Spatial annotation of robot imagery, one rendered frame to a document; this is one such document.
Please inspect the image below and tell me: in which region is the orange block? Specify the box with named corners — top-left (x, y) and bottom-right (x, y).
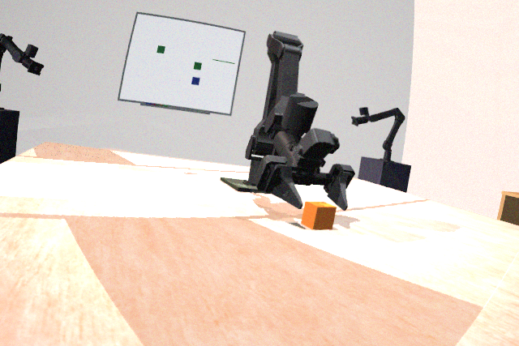
top-left (301, 201), bottom-right (337, 230)

